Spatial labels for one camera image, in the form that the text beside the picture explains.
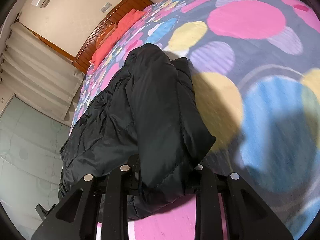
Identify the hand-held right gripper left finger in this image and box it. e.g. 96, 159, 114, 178
31, 155, 140, 240

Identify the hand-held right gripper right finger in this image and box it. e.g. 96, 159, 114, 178
185, 164, 294, 240

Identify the black padded jacket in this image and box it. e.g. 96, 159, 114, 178
59, 42, 217, 221

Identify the frosted glass sliding door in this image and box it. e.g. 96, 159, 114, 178
0, 94, 73, 230

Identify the cream window curtain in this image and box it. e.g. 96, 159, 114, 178
0, 21, 85, 121

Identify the red pillow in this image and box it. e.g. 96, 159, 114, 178
89, 9, 148, 67

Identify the small orange cushion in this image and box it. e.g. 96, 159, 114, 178
96, 22, 118, 48

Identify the polka dot bedspread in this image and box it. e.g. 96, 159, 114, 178
70, 0, 320, 240

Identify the wooden headboard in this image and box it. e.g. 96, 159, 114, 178
74, 0, 153, 74

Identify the wooden wall trim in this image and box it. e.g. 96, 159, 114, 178
26, 26, 77, 62

